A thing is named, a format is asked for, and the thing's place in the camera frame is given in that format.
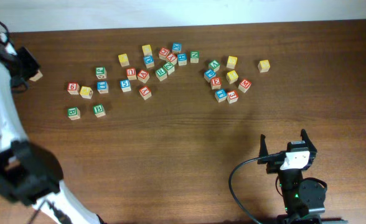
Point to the red and wood block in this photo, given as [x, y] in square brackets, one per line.
[172, 58]

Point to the blue X block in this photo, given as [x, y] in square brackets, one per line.
[176, 48]

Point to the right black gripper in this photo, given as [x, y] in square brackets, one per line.
[274, 163]

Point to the green N block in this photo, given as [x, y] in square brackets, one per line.
[194, 56]

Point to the red C block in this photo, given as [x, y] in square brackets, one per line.
[163, 53]

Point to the blue 1 block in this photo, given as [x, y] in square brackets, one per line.
[220, 95]

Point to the yellow block upper left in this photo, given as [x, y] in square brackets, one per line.
[123, 59]

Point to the red M block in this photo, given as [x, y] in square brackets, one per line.
[244, 85]

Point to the green b block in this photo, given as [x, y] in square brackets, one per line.
[73, 113]
[99, 110]

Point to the blue I block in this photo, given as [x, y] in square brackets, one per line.
[102, 87]

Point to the green B block left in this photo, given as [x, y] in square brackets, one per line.
[73, 113]

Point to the yellow block centre right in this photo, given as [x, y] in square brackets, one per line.
[232, 77]

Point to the green V block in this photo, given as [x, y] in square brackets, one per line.
[214, 65]

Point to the red A block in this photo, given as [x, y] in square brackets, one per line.
[143, 76]

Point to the red I block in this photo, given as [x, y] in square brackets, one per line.
[36, 77]

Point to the green R block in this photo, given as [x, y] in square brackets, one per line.
[161, 74]

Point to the blue P block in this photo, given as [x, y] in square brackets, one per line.
[209, 74]

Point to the yellow block far right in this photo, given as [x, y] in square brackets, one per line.
[263, 66]

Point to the yellow C block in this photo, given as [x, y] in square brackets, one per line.
[147, 50]

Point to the red K block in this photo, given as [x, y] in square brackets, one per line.
[145, 92]

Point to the red E block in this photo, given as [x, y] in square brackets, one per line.
[215, 83]

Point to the red U block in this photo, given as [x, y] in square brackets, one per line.
[131, 73]

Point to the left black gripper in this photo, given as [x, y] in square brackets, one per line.
[35, 65]

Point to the yellow block upper right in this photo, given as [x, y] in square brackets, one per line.
[231, 62]

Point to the green Z block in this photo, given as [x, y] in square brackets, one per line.
[169, 68]

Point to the green B block right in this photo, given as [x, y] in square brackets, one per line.
[99, 110]

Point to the red 3 block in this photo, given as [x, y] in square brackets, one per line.
[232, 96]

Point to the blue H block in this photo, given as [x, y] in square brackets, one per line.
[182, 59]

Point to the red 6 block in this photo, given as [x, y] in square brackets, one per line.
[73, 88]

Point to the blue 5 block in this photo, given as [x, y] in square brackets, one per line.
[125, 85]

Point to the blue D block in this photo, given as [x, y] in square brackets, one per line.
[148, 61]

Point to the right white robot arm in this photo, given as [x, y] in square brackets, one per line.
[303, 197]

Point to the green J block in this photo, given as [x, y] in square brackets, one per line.
[100, 73]

